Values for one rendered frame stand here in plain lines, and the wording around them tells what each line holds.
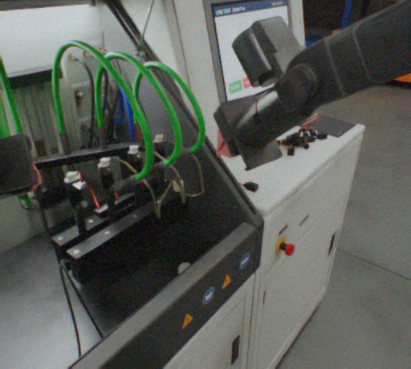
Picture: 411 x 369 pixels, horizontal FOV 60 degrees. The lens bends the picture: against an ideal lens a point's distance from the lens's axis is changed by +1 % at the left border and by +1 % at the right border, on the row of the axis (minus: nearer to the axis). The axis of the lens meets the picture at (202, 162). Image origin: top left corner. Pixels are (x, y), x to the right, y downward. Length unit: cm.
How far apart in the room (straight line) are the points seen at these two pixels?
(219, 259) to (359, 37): 58
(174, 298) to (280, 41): 51
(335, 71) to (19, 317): 82
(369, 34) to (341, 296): 186
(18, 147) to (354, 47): 38
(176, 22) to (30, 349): 80
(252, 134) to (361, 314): 168
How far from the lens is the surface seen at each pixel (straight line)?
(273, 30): 44
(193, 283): 76
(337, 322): 200
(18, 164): 48
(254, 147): 49
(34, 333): 91
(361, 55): 34
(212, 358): 104
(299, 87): 36
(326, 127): 140
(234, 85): 110
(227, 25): 110
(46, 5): 96
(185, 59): 96
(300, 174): 107
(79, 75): 105
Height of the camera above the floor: 151
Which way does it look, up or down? 29 degrees down
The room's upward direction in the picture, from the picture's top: straight up
